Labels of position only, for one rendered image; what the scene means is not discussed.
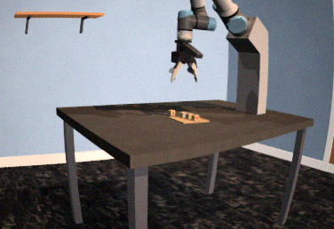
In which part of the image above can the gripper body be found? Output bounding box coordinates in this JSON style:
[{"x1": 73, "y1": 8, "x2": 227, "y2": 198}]
[{"x1": 171, "y1": 39, "x2": 194, "y2": 65}]

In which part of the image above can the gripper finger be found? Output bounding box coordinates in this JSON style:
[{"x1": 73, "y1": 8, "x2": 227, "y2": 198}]
[
  {"x1": 187, "y1": 58, "x2": 197, "y2": 82},
  {"x1": 169, "y1": 55, "x2": 182, "y2": 83}
]

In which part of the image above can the orange square mat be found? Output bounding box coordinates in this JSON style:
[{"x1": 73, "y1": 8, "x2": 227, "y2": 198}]
[{"x1": 169, "y1": 116, "x2": 209, "y2": 123}]

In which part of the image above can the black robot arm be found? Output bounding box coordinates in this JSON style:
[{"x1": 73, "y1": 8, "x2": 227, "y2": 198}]
[{"x1": 177, "y1": 0, "x2": 252, "y2": 59}]

